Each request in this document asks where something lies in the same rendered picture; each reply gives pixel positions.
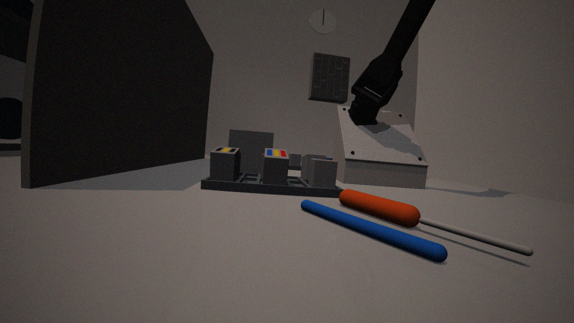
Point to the blue capsule-shaped rod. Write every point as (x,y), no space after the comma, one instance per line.
(424,248)

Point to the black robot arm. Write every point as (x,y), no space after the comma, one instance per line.
(384,72)

